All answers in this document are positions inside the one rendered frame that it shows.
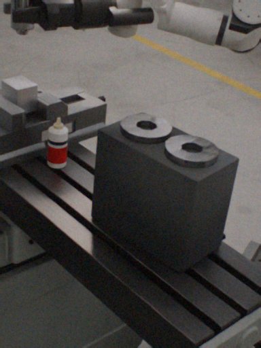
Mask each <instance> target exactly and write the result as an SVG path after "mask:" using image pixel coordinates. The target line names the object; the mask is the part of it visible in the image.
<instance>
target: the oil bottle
mask: <svg viewBox="0 0 261 348"><path fill-rule="evenodd" d="M67 137H68V129H67V128H65V127H64V124H63V123H61V119H60V118H57V120H56V123H54V126H52V127H50V128H49V129H48V158H47V159H48V161H47V164H48V166H51V167H53V168H63V167H64V166H65V165H66V163H67V139H68V138H67Z"/></svg>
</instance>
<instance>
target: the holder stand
mask: <svg viewBox="0 0 261 348"><path fill-rule="evenodd" d="M238 165H239V157H237V156H235V155H232V154H229V153H228V152H225V151H224V150H221V149H219V148H217V146H216V144H214V143H213V142H210V141H209V140H207V139H203V138H200V137H195V135H190V134H188V133H186V132H184V131H182V130H180V129H178V128H175V127H173V126H171V124H170V122H167V121H166V120H165V119H163V118H160V117H157V116H152V115H151V114H147V113H145V112H140V113H137V114H131V116H127V117H125V118H123V119H122V120H120V121H118V122H115V123H112V124H109V125H107V126H106V127H104V128H100V129H99V130H98V133H97V152H96V161H95V171H94V188H93V189H92V207H91V217H92V218H94V219H96V220H98V221H99V222H100V223H102V224H104V225H105V226H106V227H108V228H110V229H112V230H113V231H115V232H117V233H118V234H119V235H120V236H122V237H124V238H126V239H128V240H129V241H130V242H132V243H134V245H136V246H138V247H140V248H141V249H143V250H144V251H146V252H148V253H150V254H152V256H153V257H155V258H156V259H159V260H160V261H162V262H164V263H165V264H167V265H168V266H170V267H171V268H172V269H174V270H176V271H177V272H178V273H183V272H184V271H186V270H187V269H189V268H191V267H192V265H194V264H196V263H197V262H198V261H199V260H202V259H203V258H204V257H206V256H207V255H208V254H210V253H211V252H212V251H214V250H216V249H217V248H218V247H220V245H221V242H222V236H224V229H225V225H226V219H227V216H228V209H229V206H230V199H231V196H232V189H233V186H234V183H235V179H236V175H237V169H238Z"/></svg>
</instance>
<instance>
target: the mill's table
mask: <svg viewBox="0 0 261 348"><path fill-rule="evenodd" d="M47 158H48V149H47V154H43V155H41V156H36V157H34V158H32V159H30V160H25V161H23V162H19V163H18V164H13V165H11V166H8V167H4V168H2V169H0V210H1V211H2V212H3V214H5V215H6V216H8V218H9V219H11V221H13V222H14V223H15V224H16V225H17V226H18V227H19V228H20V229H21V230H23V231H24V232H25V233H26V234H27V235H28V236H29V237H31V238H32V240H34V242H36V243H38V244H39V246H40V247H41V248H42V249H43V250H45V251H46V252H47V253H48V254H50V256H51V257H52V258H54V259H55V260H56V261H57V262H58V263H59V264H61V265H62V266H63V268H64V269H65V270H66V271H68V272H69V273H70V274H72V275H73V276H74V277H75V278H76V279H77V280H78V281H79V282H80V283H81V284H82V285H84V286H85V287H86V288H87V290H88V291H89V292H91V293H92V294H94V295H95V296H96V297H97V298H98V299H99V300H100V301H101V302H102V303H103V304H104V305H105V306H107V307H108V308H109V309H110V310H111V312H112V313H115V314H116V315H117V316H118V317H119V318H120V319H121V320H122V321H123V322H124V323H125V324H126V325H127V326H129V327H130V328H131V329H132V330H133V331H134V332H135V333H137V334H138V335H139V336H140V337H141V338H142V339H143V340H144V341H145V342H146V343H148V344H149V345H150V346H151V347H152V348H252V347H253V346H254V344H256V343H257V342H258V341H260V340H261V266H259V265H257V264H255V263H254V262H252V261H251V260H250V259H248V258H246V257H245V256H244V255H243V254H241V253H239V252H238V251H237V250H235V249H233V248H231V247H230V246H229V245H228V244H227V243H225V242H223V241H222V242H221V245H220V247H218V248H217V249H216V250H214V251H212V252H211V253H210V254H208V255H207V256H206V257H204V258H203V259H202V260H199V261H198V262H197V263H196V264H194V265H192V267H191V268H189V269H187V270H186V271H184V272H183V273H178V272H177V271H176V270H174V269H172V268H171V267H170V266H168V265H167V264H165V263H164V262H162V261H160V260H159V259H156V258H155V257H153V256H152V254H150V253H148V252H146V251H144V250H143V249H141V248H140V247H138V246H136V245H134V243H132V242H130V241H129V240H128V239H126V238H124V237H122V236H120V235H119V234H118V233H117V232H115V231H113V230H112V229H110V228H108V227H106V226H105V225H104V224H102V223H100V222H99V221H98V220H96V219H94V218H93V217H91V207H92V189H93V188H94V171H95V161H96V154H95V153H94V152H91V151H90V150H88V149H87V148H86V147H85V146H84V145H82V144H80V143H75V144H73V145H68V146H67V163H66V165H65V166H64V167H63V168H53V167H51V166H48V164H47V161H48V159H47Z"/></svg>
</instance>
